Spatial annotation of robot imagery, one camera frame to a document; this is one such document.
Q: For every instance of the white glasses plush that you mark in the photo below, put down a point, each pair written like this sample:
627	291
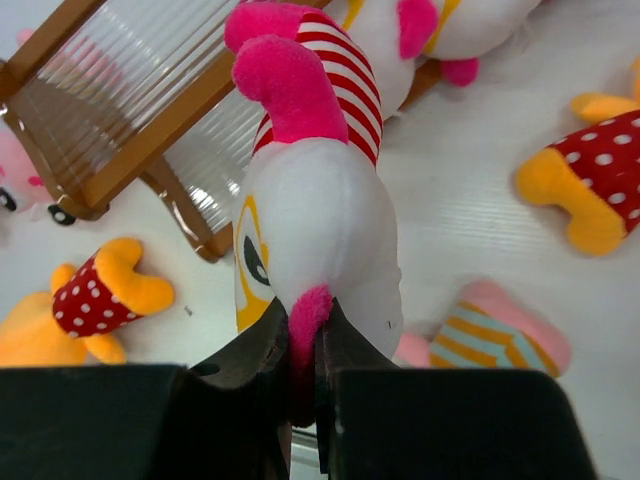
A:
395	34
313	223

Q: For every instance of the pink plush with wheels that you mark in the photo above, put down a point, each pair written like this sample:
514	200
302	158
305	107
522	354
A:
22	188

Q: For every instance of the wooden toy shelf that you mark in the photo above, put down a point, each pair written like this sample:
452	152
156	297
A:
108	91

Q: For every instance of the yellow bear plush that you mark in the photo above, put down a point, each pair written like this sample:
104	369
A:
75	319
592	173

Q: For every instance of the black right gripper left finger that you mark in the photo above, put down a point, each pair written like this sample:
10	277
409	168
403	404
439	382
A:
221	419

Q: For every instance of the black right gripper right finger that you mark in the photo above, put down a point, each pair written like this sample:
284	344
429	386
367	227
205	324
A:
376	420

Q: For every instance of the pink plush, front right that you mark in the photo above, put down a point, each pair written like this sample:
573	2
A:
487	329

